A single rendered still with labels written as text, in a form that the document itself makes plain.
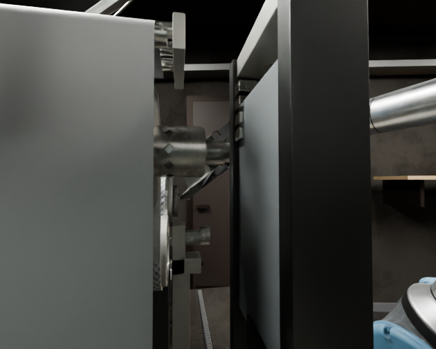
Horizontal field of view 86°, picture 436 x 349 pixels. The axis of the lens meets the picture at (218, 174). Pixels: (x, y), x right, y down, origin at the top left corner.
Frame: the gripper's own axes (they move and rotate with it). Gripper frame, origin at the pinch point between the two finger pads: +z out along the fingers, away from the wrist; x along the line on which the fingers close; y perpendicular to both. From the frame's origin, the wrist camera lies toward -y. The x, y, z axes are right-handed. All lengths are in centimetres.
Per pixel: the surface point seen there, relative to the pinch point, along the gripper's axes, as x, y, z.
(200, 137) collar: 26.1, 6.2, -6.1
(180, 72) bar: 26.4, 13.3, -9.1
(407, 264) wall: -147, -204, -119
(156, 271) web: 16.5, -4.5, 10.4
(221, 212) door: -179, -48, -12
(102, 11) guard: -19, 56, -16
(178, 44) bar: 31.2, 13.8, -9.1
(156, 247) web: 16.6, -1.7, 8.0
